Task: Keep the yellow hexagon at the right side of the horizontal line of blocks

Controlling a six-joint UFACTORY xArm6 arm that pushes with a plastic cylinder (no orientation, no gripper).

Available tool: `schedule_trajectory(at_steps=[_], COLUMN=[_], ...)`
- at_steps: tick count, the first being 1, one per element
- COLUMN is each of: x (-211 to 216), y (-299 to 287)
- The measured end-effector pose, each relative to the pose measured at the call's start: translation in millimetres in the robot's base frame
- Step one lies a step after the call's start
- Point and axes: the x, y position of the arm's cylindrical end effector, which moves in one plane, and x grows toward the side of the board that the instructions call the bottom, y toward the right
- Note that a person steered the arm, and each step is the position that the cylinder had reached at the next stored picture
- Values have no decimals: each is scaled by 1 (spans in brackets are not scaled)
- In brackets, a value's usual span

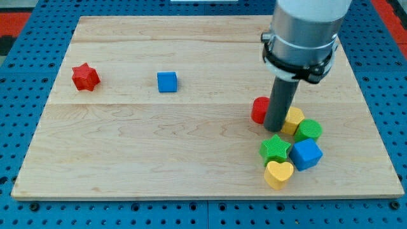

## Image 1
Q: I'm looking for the yellow hexagon block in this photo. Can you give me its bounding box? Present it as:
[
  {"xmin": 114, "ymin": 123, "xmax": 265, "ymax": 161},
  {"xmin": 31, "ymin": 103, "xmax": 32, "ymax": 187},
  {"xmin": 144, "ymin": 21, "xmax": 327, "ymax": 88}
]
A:
[{"xmin": 280, "ymin": 107, "xmax": 305, "ymax": 135}]

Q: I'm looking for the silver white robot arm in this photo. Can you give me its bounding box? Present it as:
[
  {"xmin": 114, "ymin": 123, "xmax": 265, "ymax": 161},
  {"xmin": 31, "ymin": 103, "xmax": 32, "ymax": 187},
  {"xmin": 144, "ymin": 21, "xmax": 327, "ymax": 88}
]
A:
[{"xmin": 261, "ymin": 0, "xmax": 352, "ymax": 84}]

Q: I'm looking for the blue cube block left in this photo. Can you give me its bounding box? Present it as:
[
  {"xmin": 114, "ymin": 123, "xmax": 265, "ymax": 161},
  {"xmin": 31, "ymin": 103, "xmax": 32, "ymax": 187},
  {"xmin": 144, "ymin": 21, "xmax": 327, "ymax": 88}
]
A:
[{"xmin": 156, "ymin": 72, "xmax": 177, "ymax": 93}]

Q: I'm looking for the blue cube block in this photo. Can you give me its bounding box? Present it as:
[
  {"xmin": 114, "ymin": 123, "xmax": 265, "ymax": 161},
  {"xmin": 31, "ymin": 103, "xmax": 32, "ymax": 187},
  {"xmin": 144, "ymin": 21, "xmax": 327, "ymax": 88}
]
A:
[
  {"xmin": 289, "ymin": 139, "xmax": 323, "ymax": 171},
  {"xmin": 156, "ymin": 72, "xmax": 177, "ymax": 93}
]

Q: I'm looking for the red cylinder block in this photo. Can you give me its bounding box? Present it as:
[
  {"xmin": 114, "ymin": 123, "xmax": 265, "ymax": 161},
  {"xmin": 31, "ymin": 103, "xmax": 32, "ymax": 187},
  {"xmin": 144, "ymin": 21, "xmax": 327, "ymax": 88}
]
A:
[{"xmin": 251, "ymin": 97, "xmax": 270, "ymax": 124}]

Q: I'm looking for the wooden board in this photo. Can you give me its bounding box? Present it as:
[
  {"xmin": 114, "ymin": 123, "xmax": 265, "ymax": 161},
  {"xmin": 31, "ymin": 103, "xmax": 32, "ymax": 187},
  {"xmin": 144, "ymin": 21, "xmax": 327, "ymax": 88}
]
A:
[{"xmin": 11, "ymin": 16, "xmax": 404, "ymax": 201}]

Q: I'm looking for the green star block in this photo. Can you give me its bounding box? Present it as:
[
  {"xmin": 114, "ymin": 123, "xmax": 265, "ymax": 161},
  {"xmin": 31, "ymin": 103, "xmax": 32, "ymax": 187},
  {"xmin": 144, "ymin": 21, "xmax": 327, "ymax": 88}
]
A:
[{"xmin": 259, "ymin": 134, "xmax": 291, "ymax": 167}]

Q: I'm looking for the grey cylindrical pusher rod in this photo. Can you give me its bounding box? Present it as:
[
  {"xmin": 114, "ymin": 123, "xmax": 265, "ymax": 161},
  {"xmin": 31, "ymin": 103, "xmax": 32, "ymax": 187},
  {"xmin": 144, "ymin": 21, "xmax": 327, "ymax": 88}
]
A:
[{"xmin": 263, "ymin": 78, "xmax": 299, "ymax": 132}]

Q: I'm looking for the yellow heart block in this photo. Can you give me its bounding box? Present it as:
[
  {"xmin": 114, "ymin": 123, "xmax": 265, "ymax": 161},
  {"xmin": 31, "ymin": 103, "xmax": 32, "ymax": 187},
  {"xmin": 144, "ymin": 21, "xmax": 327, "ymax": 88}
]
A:
[{"xmin": 263, "ymin": 161, "xmax": 294, "ymax": 190}]

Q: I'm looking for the green cylinder block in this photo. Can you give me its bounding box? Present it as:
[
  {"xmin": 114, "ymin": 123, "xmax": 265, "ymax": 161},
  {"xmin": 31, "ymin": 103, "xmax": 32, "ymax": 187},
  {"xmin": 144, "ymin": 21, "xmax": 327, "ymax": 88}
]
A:
[{"xmin": 294, "ymin": 119, "xmax": 323, "ymax": 142}]

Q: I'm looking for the blue cube block right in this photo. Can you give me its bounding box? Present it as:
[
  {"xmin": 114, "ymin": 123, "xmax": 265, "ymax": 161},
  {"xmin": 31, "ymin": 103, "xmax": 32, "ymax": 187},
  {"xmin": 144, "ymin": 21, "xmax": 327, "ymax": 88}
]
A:
[{"xmin": 289, "ymin": 139, "xmax": 323, "ymax": 171}]

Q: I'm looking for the red star block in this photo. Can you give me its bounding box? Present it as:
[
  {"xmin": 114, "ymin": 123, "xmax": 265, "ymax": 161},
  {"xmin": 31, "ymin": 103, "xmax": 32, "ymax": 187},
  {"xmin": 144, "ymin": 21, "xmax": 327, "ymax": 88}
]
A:
[{"xmin": 72, "ymin": 62, "xmax": 100, "ymax": 91}]

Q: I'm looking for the black clamp ring with cable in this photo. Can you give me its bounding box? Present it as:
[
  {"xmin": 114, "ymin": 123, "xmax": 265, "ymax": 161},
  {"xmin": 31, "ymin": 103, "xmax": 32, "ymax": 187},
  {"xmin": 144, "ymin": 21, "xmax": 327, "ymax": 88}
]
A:
[{"xmin": 261, "ymin": 31, "xmax": 338, "ymax": 85}]

